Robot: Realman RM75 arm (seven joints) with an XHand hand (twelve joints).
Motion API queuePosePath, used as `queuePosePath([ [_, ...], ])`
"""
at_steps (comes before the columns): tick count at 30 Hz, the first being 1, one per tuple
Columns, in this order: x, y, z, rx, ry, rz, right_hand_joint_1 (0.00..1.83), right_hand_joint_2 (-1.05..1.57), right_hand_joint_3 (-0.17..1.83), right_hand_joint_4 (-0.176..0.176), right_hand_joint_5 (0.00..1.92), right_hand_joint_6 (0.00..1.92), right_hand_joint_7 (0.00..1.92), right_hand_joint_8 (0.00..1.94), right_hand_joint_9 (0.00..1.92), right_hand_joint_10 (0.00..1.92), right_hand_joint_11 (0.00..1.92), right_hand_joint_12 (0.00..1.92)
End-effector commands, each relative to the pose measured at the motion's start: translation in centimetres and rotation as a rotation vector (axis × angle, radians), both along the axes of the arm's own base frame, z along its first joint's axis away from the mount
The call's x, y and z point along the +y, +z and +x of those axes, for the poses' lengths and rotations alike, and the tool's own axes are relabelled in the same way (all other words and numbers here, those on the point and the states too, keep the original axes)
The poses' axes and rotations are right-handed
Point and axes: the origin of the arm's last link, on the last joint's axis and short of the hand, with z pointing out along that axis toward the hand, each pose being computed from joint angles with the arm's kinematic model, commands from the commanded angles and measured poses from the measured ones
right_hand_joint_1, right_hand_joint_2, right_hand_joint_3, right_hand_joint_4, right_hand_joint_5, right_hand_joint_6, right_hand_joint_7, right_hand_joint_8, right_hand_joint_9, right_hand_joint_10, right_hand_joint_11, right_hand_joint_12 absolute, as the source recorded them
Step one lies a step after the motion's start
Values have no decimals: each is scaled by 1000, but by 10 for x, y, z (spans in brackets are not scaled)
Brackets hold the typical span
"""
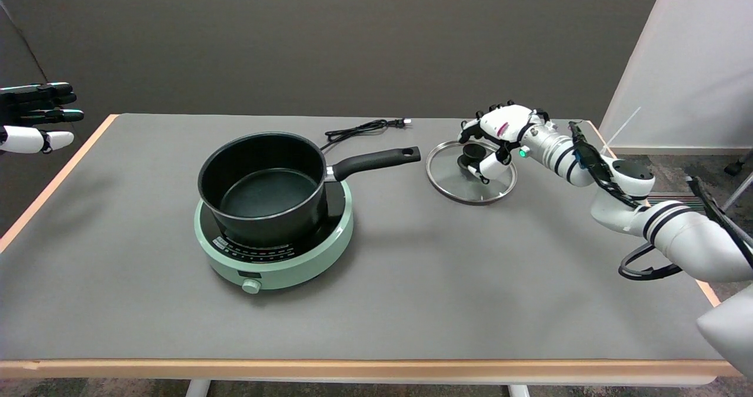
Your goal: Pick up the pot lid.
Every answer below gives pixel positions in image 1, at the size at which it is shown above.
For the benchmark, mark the metal floor vent grille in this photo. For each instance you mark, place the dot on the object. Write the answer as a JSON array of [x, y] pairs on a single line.
[[673, 197]]

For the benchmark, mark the glass pot lid black knob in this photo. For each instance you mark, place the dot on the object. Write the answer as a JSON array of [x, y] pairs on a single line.
[[459, 186]]

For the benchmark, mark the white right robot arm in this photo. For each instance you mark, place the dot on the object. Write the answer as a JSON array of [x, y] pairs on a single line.
[[694, 241]]

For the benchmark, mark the mint green induction cooker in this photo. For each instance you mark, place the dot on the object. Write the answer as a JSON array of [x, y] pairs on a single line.
[[297, 267]]

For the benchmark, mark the white table leg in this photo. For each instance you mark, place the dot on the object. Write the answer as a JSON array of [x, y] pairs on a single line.
[[519, 391], [197, 389]]

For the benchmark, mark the grey table mat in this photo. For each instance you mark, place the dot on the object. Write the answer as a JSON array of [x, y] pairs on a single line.
[[117, 238]]

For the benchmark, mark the chair base with black casters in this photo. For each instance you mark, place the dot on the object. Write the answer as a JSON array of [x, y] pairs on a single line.
[[733, 167]]

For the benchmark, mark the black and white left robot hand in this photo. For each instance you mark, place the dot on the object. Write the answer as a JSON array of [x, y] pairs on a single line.
[[26, 139]]

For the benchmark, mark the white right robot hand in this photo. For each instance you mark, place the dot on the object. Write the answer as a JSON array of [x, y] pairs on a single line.
[[509, 120]]

